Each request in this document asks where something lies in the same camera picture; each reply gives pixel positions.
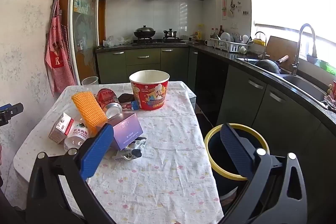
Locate yellow kettle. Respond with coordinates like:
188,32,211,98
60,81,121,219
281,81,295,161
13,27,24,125
253,31,267,46

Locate clear plastic cup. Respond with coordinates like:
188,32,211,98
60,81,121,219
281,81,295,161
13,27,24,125
81,76,99,86

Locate red soda can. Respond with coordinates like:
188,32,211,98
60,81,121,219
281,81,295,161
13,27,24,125
97,88,123,119

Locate green base cabinets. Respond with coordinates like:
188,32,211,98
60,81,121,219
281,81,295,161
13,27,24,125
96,46,336,224

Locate purple box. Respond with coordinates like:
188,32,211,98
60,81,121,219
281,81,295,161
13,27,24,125
111,113,144,151

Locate red and white small carton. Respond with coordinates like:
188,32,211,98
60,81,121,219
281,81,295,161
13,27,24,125
49,112,75,145

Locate steel sink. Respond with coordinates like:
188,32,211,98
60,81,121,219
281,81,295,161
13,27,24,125
236,57,328,103

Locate red-blue snack wrapper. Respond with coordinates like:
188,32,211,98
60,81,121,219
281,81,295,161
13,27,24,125
121,101,139,111

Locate white dish rack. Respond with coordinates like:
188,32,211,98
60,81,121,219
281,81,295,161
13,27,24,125
210,32,250,53

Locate white plastic bag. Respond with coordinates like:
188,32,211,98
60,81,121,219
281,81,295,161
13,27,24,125
102,35,132,47

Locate dark brown box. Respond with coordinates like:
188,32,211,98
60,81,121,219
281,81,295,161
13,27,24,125
118,93,136,103

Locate yellow rimmed trash bin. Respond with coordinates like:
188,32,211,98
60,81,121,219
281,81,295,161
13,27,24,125
204,123,270,201

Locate red paper bucket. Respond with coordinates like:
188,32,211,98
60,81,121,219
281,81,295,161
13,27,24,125
129,70,170,111

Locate small steel pot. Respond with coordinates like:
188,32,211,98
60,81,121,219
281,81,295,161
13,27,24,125
163,28,177,39

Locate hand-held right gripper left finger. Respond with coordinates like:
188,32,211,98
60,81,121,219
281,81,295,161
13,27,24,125
26,124,117,224

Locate orange ridged plastic cup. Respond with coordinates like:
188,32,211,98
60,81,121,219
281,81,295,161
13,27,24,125
71,91,109,134

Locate white floral tablecloth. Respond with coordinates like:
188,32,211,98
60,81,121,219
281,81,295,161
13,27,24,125
13,81,223,224

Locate red and dark rag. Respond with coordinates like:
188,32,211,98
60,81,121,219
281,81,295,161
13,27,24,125
322,80,336,112

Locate black and white wrapper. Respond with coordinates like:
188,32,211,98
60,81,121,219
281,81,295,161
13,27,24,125
113,136,147,161

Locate black gas stove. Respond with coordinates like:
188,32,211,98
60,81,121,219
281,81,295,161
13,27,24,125
132,37,186,45

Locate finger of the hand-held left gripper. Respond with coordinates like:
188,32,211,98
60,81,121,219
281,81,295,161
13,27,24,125
0,103,24,126

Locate steel kitchen faucet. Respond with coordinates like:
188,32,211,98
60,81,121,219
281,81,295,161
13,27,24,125
292,23,318,76

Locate black wok with lid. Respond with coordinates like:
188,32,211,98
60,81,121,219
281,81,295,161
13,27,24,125
134,25,156,39

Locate wooden cutting board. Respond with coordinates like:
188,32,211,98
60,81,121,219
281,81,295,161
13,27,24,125
265,35,299,72

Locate black wok with wooden handle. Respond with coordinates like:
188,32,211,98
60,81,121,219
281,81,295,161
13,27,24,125
254,55,289,74

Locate frosted glass sliding door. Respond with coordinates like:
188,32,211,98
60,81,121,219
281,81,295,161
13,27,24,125
68,0,103,85

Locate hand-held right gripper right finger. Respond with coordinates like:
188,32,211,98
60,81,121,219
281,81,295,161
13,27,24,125
218,123,308,224

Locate red checked apron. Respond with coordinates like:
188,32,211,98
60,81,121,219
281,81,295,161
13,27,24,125
45,0,77,96

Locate clear plastic water bottle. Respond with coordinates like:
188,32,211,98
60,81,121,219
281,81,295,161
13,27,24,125
64,121,92,151

